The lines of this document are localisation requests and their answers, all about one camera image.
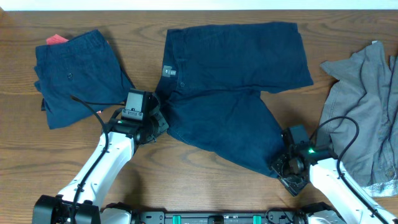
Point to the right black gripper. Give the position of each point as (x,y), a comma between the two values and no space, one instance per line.
(295,187)

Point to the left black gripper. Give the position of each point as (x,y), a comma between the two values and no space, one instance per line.
(160,125)

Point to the navy blue shorts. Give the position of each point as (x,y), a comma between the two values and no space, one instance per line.
(211,85)

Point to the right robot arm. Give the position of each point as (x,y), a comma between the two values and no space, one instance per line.
(330,177)

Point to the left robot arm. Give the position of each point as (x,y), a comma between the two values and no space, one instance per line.
(137,123)

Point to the folded navy shorts on left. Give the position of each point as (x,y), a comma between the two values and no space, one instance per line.
(85,67)

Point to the grey shorts on right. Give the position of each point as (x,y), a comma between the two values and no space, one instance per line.
(359,118)

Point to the red folded garment underneath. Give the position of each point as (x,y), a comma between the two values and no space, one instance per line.
(56,39)

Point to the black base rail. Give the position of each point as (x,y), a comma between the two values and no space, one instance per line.
(202,217)

